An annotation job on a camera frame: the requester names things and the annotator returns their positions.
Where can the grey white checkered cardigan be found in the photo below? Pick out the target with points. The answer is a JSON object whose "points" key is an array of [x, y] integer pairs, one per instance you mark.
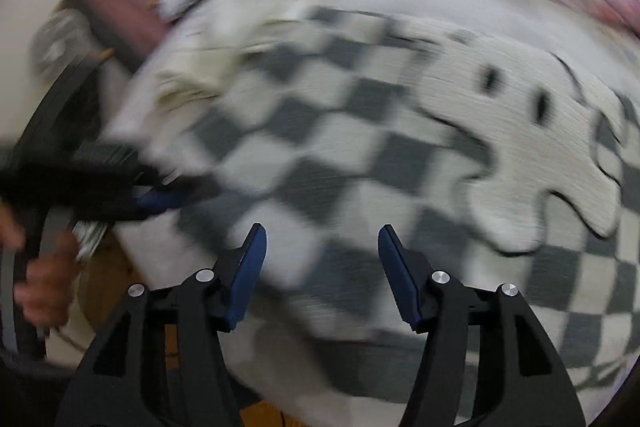
{"points": [[400, 186]]}

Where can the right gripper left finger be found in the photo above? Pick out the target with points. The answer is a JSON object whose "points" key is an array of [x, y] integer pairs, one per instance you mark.
{"points": [[122, 379]]}

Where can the white floral bed mattress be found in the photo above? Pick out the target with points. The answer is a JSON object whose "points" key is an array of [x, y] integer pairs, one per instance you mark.
{"points": [[350, 56]]}

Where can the person's left hand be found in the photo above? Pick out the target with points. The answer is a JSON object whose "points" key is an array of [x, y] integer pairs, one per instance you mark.
{"points": [[48, 291]]}

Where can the white standing fan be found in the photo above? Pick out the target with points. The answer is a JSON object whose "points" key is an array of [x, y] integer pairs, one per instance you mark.
{"points": [[63, 40]]}

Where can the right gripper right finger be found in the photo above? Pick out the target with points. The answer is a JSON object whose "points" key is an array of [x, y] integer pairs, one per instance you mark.
{"points": [[521, 379]]}

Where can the pink grey towel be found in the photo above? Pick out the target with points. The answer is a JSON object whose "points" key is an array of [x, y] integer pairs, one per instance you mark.
{"points": [[131, 29]]}

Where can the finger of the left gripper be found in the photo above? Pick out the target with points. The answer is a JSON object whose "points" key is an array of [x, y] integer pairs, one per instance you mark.
{"points": [[155, 202]]}

